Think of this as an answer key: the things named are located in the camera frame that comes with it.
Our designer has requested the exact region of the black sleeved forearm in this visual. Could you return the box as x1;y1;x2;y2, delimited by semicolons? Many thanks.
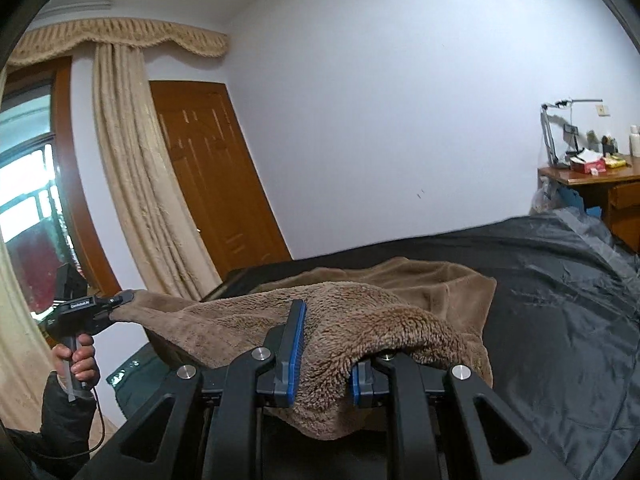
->
1;372;96;479

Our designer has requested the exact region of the window with wooden frame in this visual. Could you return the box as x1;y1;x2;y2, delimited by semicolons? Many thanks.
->
1;56;119;323

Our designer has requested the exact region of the brown fleece blanket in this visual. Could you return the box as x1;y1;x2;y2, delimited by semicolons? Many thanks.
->
110;257;497;440

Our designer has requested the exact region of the wooden desk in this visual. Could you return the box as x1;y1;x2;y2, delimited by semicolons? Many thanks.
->
538;155;640;252

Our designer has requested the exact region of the beige curtain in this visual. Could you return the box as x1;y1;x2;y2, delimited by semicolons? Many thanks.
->
92;44;220;300

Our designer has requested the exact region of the wooden door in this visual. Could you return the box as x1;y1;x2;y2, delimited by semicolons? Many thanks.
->
150;80;291;278

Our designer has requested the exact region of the clear plastic bag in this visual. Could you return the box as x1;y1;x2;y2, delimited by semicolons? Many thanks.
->
529;177;563;214

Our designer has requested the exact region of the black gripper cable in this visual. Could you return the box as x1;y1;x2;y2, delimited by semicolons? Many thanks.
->
34;383;108;466

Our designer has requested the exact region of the person left hand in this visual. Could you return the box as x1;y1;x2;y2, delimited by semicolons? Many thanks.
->
51;334;100;389

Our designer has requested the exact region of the dark bed cover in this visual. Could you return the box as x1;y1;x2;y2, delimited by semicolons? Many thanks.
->
114;208;639;479

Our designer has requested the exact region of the beige curtain valance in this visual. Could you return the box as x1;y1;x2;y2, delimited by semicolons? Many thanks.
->
6;18;230;67

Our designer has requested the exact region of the red tissue box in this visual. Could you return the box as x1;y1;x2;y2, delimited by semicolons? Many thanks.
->
570;151;606;176

